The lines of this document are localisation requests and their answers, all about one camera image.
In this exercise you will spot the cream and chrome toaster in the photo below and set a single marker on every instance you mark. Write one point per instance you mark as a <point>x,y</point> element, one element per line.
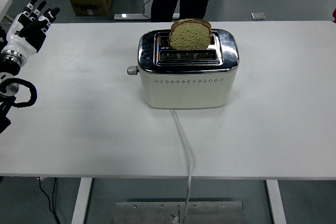
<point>183,93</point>

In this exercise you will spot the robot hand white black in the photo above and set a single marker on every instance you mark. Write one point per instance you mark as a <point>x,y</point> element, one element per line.
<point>21,43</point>

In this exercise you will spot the silver toaster lever knob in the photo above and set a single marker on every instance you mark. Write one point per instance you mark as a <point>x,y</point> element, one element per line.
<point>132,70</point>

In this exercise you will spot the brown cardboard box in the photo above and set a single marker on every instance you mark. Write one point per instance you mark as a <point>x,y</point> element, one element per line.
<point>90,3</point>

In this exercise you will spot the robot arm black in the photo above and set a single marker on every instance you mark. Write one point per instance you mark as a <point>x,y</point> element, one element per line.
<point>8,68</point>

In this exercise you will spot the white table leg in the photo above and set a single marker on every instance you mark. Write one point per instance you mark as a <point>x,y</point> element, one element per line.
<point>275,203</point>
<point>81,200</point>

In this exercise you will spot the brown bread slice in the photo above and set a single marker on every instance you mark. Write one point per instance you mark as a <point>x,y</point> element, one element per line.
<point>189,36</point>

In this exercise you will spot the grey floor socket plate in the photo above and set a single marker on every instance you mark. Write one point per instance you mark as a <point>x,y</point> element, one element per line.
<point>258,15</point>

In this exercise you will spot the small white side table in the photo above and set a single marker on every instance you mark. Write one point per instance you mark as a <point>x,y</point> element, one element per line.
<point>4,5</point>

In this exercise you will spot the white desk column and foot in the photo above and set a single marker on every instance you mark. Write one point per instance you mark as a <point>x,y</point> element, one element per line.
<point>131,16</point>

